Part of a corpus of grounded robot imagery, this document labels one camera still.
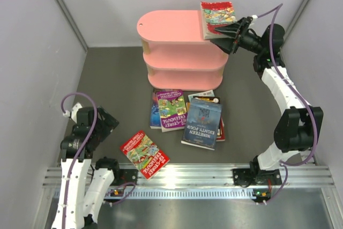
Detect teal back cover book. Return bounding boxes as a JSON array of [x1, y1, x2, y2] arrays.
[[188, 90, 215, 103]]

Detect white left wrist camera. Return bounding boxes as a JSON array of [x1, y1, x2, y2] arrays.
[[63, 102, 82, 119]]

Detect purple 117-storey treehouse book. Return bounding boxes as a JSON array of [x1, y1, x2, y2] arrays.
[[156, 90, 188, 132]]

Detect pink three-tier shelf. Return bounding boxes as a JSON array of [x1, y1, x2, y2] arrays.
[[137, 10, 228, 91]]

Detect red christmas treehouse book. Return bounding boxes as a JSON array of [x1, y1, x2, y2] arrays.
[[200, 2, 236, 40]]

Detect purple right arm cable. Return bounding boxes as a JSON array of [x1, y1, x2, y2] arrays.
[[257, 3, 319, 205]]

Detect red 13-storey treehouse book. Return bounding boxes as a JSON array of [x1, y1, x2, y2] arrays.
[[120, 130, 170, 180]]

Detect black back cover book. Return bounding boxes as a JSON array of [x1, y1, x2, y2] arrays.
[[194, 96, 220, 104]]

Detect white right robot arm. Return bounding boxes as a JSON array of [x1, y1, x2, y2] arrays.
[[211, 17, 324, 187]]

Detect aluminium mounting rail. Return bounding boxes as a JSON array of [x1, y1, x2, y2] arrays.
[[42, 162, 335, 200]]

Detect blue nineteen eighty-four book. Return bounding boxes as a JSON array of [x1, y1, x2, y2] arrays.
[[181, 98, 222, 150]]

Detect blue fantasy cover book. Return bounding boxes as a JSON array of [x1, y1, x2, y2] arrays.
[[150, 88, 161, 129]]

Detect red cream pocket-watch book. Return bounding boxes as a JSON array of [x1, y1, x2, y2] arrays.
[[217, 119, 226, 142]]

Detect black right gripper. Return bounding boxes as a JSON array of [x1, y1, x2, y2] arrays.
[[211, 18, 266, 55]]

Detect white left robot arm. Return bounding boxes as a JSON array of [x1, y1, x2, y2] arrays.
[[52, 104, 121, 228]]

